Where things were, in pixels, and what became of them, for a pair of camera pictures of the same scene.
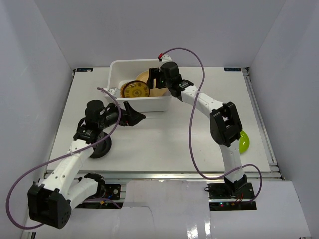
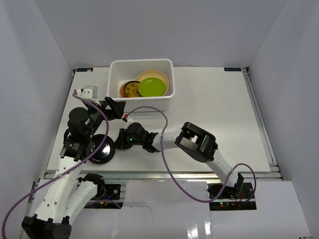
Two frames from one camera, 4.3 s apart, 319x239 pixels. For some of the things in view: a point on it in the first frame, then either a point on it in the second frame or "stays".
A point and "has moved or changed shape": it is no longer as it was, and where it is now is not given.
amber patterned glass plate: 134,88 stays
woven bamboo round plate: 122,82 -> 122,93
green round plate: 244,142 -> 151,87
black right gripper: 155,73 -> 119,143
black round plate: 102,148 has moved or changed shape
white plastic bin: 119,71 stays
